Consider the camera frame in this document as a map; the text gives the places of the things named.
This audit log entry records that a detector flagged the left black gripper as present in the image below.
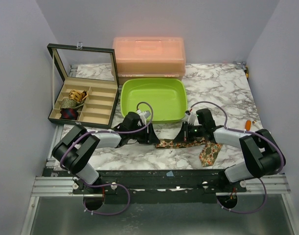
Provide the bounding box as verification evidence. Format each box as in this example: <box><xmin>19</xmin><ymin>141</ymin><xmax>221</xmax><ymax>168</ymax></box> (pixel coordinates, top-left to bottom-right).
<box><xmin>129</xmin><ymin>123</ymin><xmax>161</xmax><ymax>144</ymax></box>

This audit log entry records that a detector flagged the floral patterned tie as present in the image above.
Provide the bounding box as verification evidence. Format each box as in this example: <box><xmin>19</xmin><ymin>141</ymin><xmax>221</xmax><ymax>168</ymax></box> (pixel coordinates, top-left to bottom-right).
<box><xmin>155</xmin><ymin>137</ymin><xmax>223</xmax><ymax>167</ymax></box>

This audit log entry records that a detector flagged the green plastic tray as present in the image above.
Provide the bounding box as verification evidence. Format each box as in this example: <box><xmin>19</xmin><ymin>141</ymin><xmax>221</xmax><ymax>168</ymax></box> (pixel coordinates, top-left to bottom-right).
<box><xmin>120</xmin><ymin>78</ymin><xmax>187</xmax><ymax>123</ymax></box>

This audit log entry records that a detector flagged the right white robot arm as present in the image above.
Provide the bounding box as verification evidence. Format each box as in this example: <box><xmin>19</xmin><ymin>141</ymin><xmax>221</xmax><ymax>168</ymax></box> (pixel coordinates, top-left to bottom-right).
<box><xmin>173</xmin><ymin>108</ymin><xmax>285</xmax><ymax>192</ymax></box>

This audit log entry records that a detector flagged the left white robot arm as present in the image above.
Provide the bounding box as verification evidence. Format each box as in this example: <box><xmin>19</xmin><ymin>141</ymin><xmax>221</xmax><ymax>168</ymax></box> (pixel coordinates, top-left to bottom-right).
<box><xmin>52</xmin><ymin>110</ymin><xmax>160</xmax><ymax>193</ymax></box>

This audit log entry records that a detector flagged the orange translucent storage box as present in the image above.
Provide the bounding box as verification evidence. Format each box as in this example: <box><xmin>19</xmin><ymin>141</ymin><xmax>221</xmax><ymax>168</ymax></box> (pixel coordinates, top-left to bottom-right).
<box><xmin>113</xmin><ymin>37</ymin><xmax>186</xmax><ymax>85</ymax></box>

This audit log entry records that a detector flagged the black tie organizer case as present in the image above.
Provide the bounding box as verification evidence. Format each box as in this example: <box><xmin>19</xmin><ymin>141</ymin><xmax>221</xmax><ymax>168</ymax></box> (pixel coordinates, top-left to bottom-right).
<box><xmin>47</xmin><ymin>43</ymin><xmax>119</xmax><ymax>128</ymax></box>

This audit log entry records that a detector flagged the yellow rolled tie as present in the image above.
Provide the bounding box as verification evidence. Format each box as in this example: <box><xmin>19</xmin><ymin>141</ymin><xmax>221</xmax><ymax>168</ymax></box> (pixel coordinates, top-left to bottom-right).
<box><xmin>69</xmin><ymin>90</ymin><xmax>89</xmax><ymax>102</ymax></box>

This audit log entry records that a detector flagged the red navy rolled tie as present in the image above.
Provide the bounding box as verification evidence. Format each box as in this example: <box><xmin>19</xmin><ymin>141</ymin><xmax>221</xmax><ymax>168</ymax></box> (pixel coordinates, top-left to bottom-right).
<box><xmin>60</xmin><ymin>108</ymin><xmax>79</xmax><ymax>120</ymax></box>

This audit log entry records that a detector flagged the yellow clamp at corner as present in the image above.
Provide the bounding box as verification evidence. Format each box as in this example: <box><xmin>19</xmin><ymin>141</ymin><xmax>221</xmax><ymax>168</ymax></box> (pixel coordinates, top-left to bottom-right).
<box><xmin>244</xmin><ymin>66</ymin><xmax>249</xmax><ymax>79</ymax></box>

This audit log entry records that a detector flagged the grey-green rolled tie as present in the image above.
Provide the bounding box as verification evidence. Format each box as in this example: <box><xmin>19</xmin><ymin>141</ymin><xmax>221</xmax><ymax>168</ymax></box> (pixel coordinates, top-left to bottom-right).
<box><xmin>60</xmin><ymin>98</ymin><xmax>84</xmax><ymax>110</ymax></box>

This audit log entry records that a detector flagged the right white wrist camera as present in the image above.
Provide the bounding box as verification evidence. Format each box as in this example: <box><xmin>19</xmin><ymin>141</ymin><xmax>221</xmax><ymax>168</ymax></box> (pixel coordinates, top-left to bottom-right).
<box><xmin>185</xmin><ymin>110</ymin><xmax>196</xmax><ymax>125</ymax></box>

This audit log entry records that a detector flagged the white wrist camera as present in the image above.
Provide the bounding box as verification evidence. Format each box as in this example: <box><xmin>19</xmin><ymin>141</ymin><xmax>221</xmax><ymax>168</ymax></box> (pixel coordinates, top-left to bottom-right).
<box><xmin>137</xmin><ymin>109</ymin><xmax>151</xmax><ymax>125</ymax></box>
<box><xmin>185</xmin><ymin>110</ymin><xmax>196</xmax><ymax>125</ymax></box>

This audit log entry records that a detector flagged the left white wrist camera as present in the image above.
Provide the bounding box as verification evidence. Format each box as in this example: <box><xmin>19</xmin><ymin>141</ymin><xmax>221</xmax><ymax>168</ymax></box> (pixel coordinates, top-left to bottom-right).
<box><xmin>137</xmin><ymin>109</ymin><xmax>151</xmax><ymax>125</ymax></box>

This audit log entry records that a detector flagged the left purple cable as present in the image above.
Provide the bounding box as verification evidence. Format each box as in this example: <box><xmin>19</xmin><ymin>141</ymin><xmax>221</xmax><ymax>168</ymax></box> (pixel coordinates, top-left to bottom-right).
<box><xmin>59</xmin><ymin>101</ymin><xmax>154</xmax><ymax>216</ymax></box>

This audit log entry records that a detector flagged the purple cable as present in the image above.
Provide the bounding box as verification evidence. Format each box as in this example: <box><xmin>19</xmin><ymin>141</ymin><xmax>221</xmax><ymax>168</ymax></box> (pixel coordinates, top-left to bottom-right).
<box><xmin>59</xmin><ymin>101</ymin><xmax>154</xmax><ymax>216</ymax></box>
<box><xmin>189</xmin><ymin>101</ymin><xmax>286</xmax><ymax>214</ymax></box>

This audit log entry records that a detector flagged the black mounting base rail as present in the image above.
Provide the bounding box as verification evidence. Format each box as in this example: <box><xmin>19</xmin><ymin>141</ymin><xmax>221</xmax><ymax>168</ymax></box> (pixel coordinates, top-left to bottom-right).
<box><xmin>41</xmin><ymin>168</ymin><xmax>279</xmax><ymax>205</ymax></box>

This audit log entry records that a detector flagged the orange handled screwdriver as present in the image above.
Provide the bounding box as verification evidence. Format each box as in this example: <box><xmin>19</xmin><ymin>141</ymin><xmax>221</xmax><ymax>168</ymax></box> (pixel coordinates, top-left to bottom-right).
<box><xmin>245</xmin><ymin>120</ymin><xmax>252</xmax><ymax>131</ymax></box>

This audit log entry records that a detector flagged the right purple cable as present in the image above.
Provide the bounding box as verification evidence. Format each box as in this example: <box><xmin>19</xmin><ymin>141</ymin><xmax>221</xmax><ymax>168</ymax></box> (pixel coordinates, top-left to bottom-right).
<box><xmin>189</xmin><ymin>101</ymin><xmax>286</xmax><ymax>214</ymax></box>

